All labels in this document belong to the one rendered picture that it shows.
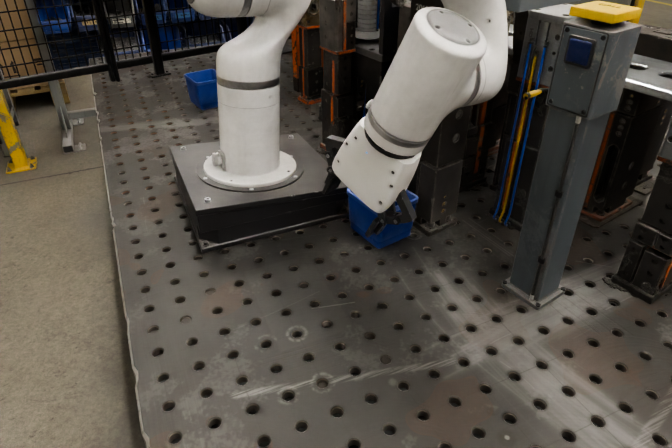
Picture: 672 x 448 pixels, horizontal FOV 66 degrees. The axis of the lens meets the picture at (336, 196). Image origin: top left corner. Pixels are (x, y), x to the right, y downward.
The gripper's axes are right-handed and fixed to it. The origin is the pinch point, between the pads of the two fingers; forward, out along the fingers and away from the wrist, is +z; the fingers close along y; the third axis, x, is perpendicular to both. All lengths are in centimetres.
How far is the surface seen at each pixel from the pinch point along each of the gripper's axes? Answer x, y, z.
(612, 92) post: 22.2, 15.2, -26.6
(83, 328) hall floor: -15, -58, 125
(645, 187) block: 70, 33, 6
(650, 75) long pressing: 53, 17, -20
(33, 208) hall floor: 6, -139, 165
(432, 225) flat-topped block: 24.3, 7.3, 15.2
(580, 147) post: 19.2, 17.2, -19.6
